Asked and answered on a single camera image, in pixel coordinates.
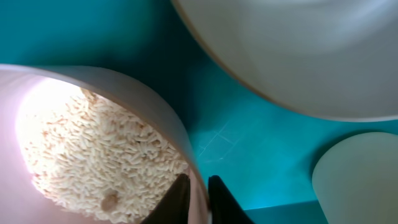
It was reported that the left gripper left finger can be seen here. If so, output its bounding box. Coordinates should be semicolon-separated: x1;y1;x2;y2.
141;174;190;224

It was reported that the pile of rice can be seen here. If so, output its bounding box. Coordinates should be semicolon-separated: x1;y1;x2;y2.
22;89;188;223

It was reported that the teal serving tray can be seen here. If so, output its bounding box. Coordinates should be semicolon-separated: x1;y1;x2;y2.
1;0;397;223

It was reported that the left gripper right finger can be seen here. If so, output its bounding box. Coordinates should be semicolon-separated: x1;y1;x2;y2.
208;175;254;224

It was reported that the white paper cup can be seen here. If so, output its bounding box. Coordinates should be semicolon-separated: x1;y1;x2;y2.
312;132;397;224

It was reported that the grey bowl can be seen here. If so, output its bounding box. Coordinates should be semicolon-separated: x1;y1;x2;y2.
173;0;397;122

